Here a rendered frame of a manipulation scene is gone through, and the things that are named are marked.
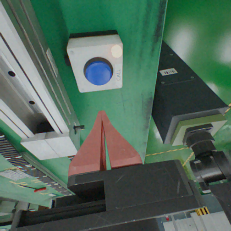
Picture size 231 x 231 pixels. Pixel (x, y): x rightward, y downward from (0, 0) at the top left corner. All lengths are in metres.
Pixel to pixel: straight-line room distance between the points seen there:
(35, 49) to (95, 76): 0.09
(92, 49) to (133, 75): 0.13
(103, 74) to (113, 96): 0.13
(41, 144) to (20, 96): 0.11
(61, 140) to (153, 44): 0.27
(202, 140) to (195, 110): 0.10
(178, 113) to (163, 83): 0.17
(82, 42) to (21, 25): 0.07
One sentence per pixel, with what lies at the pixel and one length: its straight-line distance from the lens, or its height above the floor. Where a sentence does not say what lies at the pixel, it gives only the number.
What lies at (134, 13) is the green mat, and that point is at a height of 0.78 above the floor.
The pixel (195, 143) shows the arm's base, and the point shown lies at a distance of 0.54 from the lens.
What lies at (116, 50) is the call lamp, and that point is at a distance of 0.20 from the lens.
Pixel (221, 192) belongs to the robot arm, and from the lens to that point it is 0.50.
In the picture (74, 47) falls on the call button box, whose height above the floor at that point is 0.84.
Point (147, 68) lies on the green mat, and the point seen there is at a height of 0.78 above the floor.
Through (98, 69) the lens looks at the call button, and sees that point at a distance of 0.21.
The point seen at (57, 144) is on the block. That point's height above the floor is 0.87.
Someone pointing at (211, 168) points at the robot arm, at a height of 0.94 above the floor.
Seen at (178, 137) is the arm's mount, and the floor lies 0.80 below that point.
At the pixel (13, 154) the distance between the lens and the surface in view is 0.55.
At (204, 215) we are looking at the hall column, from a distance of 6.61.
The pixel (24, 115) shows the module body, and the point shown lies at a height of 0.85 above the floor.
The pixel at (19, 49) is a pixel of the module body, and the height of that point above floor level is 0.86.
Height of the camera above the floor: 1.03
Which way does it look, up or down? 40 degrees down
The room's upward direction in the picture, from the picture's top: 169 degrees clockwise
